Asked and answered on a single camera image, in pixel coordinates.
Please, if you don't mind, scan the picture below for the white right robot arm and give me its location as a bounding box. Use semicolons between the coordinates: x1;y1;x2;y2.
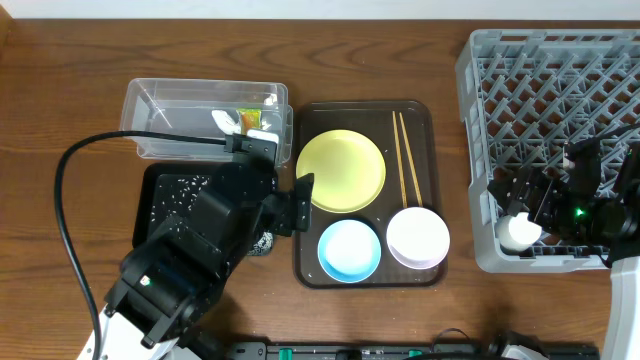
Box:
487;124;639;359

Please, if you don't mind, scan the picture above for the black food waste tray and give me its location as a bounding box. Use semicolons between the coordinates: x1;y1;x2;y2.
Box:
132;162;279;257

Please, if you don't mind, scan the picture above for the light blue bowl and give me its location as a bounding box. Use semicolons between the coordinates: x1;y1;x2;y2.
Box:
317;219;382;284

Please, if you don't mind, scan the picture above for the right wooden chopstick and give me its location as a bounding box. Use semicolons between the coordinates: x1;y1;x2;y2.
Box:
399;112;424;207

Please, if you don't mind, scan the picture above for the dark brown serving tray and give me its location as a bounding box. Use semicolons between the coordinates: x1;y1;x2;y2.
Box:
293;100;447;290

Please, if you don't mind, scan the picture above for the yellow plate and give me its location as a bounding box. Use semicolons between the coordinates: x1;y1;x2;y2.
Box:
296;129;386;214

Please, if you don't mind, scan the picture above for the wooden chopstick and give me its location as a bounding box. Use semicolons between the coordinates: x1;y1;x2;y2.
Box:
392;111;408;209
399;112;424;207

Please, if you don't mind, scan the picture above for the left wooden chopstick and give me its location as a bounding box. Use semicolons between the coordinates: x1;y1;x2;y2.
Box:
392;111;408;209

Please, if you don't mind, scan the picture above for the grey dishwasher rack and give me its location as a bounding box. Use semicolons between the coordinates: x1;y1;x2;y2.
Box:
455;29;639;273

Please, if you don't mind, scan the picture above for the clear plastic waste bin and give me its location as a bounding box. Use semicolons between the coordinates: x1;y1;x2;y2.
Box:
120;78;293;166

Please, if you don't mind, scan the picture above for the pink bowl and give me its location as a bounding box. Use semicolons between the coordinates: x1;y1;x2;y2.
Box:
386;207;451;270

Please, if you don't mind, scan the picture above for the green pandan cake wrapper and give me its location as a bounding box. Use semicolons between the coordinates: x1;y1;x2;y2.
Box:
236;108;262;135

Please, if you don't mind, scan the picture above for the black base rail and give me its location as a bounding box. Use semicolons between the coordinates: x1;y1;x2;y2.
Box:
224;328;601;360

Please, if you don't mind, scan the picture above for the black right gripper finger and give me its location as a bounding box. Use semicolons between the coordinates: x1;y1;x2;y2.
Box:
487;168;532;215
529;209;550;231

